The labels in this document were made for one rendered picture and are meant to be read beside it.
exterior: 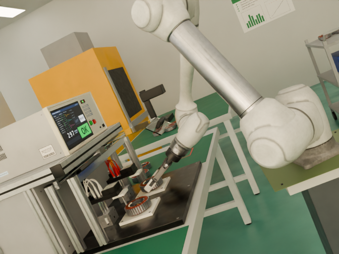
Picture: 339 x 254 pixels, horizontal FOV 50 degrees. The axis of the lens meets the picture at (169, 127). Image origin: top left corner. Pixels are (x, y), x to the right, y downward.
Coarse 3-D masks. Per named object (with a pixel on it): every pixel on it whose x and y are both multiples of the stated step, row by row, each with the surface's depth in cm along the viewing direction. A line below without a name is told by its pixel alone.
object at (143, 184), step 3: (150, 177) 178; (144, 180) 178; (147, 180) 177; (159, 180) 171; (162, 180) 174; (141, 183) 175; (144, 183) 175; (156, 183) 170; (159, 183) 171; (141, 186) 171; (144, 186) 170; (153, 186) 170; (156, 186) 170; (141, 189) 173; (144, 189) 171
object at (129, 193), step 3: (126, 186) 180; (129, 186) 180; (129, 189) 179; (129, 192) 178; (132, 192) 181; (126, 195) 174; (129, 195) 176; (132, 195) 179; (120, 198) 175; (126, 198) 175; (129, 198) 175; (120, 201) 176; (123, 201) 176; (126, 201) 175
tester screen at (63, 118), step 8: (56, 112) 145; (64, 112) 151; (72, 112) 157; (80, 112) 164; (56, 120) 143; (64, 120) 148; (72, 120) 154; (64, 128) 146; (72, 128) 152; (64, 136) 144; (80, 136) 156; (72, 144) 147
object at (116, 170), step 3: (105, 162) 175; (108, 162) 177; (111, 162) 173; (108, 165) 178; (111, 165) 177; (114, 165) 175; (117, 165) 178; (108, 168) 175; (114, 168) 173; (117, 168) 175; (108, 171) 178; (111, 171) 175; (114, 171) 178; (117, 171) 175; (108, 174) 179; (111, 174) 175; (117, 174) 174; (120, 174) 176
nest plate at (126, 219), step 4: (152, 200) 156; (156, 200) 154; (152, 204) 152; (156, 204) 151; (148, 208) 149; (152, 208) 147; (144, 212) 146; (148, 212) 144; (152, 212) 144; (124, 216) 152; (128, 216) 150; (132, 216) 148; (136, 216) 146; (140, 216) 144; (144, 216) 144; (148, 216) 144; (124, 220) 148; (128, 220) 146; (132, 220) 145; (136, 220) 145; (120, 224) 147; (124, 224) 146
